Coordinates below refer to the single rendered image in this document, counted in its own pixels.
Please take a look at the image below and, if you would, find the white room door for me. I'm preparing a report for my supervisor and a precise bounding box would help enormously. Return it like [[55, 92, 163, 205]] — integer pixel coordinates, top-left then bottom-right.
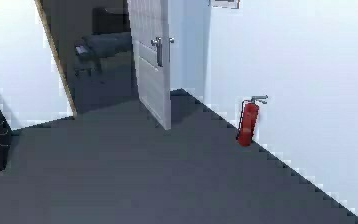
[[126, 0, 172, 131]]

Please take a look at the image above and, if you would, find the red fire extinguisher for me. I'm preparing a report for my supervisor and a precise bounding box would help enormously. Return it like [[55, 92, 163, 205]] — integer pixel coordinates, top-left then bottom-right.
[[236, 94, 269, 148]]

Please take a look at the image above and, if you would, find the dark side table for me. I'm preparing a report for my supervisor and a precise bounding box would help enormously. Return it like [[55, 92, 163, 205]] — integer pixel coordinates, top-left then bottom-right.
[[73, 43, 103, 77]]

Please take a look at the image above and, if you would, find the grey door handle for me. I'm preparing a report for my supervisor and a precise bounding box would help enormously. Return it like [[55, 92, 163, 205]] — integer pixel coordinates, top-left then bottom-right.
[[150, 36, 164, 68]]

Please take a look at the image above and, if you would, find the framed wall picture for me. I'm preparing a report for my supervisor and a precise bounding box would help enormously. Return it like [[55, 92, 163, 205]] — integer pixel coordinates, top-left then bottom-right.
[[209, 0, 241, 10]]

